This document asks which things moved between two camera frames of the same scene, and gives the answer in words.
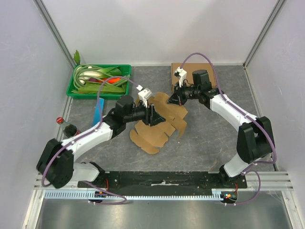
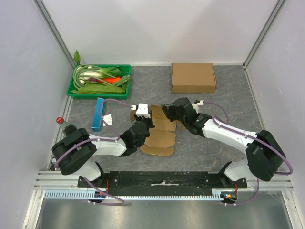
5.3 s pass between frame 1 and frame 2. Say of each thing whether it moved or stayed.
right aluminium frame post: stayed
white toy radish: stayed
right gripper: moved
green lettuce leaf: stayed
